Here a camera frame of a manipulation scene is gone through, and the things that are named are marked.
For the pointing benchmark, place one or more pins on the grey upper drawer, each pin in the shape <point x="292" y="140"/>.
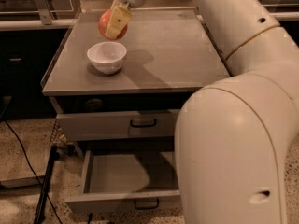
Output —
<point x="118" y="125"/>

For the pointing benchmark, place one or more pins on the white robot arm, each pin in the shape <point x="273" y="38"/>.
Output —
<point x="232" y="136"/>

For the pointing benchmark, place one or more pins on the white ceramic bowl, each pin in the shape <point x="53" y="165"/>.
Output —
<point x="107" y="57"/>

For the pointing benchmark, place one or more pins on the dark lab counter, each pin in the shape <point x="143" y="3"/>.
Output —
<point x="25" y="58"/>

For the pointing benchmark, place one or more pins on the grey open middle drawer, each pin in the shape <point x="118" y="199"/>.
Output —
<point x="129" y="178"/>

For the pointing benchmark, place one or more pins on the grey drawer cabinet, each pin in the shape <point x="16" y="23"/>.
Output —
<point x="169" y="57"/>

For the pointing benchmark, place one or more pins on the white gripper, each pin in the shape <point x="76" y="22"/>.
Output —
<point x="120" y="16"/>

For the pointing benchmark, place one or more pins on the red apple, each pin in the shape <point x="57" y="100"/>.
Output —
<point x="102" y="25"/>

